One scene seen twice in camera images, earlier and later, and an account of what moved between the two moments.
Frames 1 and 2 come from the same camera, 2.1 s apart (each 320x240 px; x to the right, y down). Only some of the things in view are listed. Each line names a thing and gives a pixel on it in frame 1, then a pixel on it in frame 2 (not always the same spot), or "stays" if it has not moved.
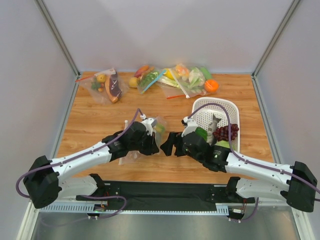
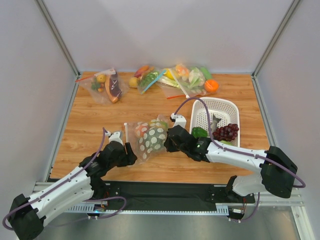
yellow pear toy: (133, 82) stays
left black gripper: (152, 144) → (125, 155)
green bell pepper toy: (202, 132) stays
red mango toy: (140, 71) stays
